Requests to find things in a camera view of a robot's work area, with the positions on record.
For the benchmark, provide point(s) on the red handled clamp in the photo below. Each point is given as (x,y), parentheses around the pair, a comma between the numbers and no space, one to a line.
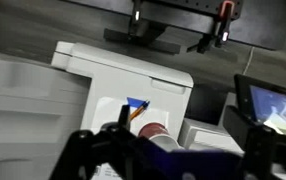
(226,12)

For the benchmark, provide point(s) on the orange marker with blue cap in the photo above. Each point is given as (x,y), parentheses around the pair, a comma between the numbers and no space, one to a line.
(139,110)

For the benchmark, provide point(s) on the printer touchscreen panel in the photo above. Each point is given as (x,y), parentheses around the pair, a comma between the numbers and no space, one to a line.
(262,102)

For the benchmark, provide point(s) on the white finisher unit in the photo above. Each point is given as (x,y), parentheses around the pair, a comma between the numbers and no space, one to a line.
(197,135)

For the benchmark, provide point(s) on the red paper cup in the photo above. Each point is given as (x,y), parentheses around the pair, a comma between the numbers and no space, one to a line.
(159,135)

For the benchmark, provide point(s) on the white paper sheet with tape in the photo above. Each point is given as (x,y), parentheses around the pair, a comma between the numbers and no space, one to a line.
(141,113)

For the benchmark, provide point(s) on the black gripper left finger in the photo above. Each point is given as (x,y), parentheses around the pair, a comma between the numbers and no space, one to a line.
(129,156)

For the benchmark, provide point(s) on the white office printer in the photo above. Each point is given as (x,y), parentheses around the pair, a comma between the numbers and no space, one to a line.
(83,87)

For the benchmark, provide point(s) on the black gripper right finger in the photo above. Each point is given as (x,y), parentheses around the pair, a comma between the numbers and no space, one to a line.
(263,146)

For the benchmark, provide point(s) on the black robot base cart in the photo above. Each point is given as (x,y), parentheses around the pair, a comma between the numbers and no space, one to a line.
(259,23)

